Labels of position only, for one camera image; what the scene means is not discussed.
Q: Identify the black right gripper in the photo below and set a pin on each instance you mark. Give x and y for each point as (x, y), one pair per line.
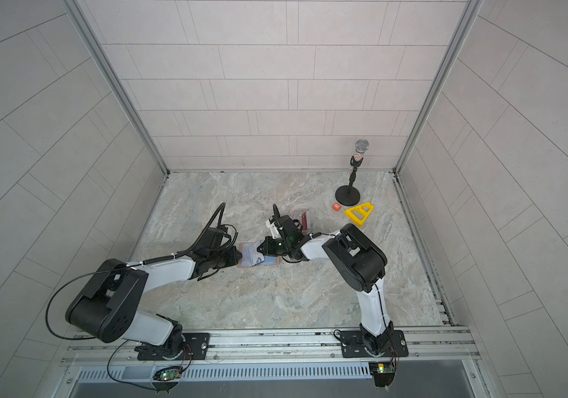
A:
(269, 244)

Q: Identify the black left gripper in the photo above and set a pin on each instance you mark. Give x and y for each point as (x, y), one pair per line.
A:
(234, 253)

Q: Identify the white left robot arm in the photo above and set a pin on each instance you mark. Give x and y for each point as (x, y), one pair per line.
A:
(108, 305)

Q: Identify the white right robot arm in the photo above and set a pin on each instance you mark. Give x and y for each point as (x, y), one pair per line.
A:
(357, 259)

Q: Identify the dark red card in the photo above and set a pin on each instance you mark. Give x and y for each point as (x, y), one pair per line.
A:
(304, 221)

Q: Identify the clear acrylic card stand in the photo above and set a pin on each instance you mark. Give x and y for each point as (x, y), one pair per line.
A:
(298, 217)

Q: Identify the black microphone stand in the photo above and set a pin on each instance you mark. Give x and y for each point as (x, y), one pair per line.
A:
(348, 195)

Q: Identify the yellow triangle block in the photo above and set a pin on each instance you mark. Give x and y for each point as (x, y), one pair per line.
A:
(360, 213)

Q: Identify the left green circuit board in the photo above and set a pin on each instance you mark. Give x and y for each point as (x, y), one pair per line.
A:
(168, 374)

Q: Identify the white ventilation grille strip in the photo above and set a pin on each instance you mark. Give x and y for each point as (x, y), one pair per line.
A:
(230, 372)

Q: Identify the right circuit board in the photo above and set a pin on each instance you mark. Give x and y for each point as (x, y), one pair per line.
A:
(383, 374)

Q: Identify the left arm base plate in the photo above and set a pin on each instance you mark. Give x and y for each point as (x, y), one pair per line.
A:
(180, 347)

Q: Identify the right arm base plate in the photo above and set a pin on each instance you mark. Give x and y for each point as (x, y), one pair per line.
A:
(361, 344)

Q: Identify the aluminium mounting rail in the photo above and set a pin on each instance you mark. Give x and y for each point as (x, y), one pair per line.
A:
(298, 345)

